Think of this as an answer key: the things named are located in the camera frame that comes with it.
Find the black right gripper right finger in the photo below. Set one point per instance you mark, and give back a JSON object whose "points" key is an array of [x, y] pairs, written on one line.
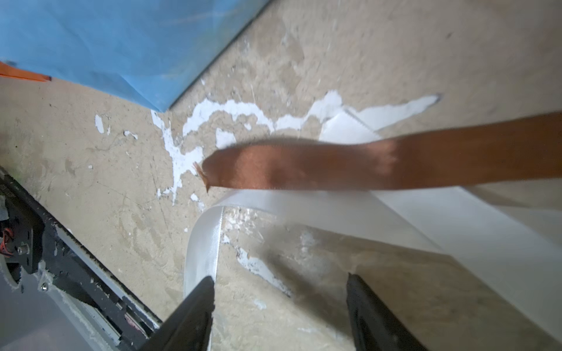
{"points": [[373, 325]]}

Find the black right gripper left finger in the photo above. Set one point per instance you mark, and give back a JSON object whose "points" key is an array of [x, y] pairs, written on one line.
{"points": [[190, 326]]}

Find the white satin ribbon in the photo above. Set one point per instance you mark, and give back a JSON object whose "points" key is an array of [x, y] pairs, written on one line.
{"points": [[515, 252]]}

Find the brown ribbon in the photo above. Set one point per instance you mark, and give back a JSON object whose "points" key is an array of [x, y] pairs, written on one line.
{"points": [[521, 149]]}

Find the light blue gift box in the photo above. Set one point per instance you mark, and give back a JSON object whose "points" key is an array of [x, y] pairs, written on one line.
{"points": [[148, 52]]}

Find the orange gift box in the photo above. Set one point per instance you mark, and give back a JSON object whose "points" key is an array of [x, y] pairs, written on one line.
{"points": [[8, 71]]}

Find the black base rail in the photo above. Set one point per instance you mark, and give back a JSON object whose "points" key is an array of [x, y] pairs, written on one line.
{"points": [[111, 315]]}

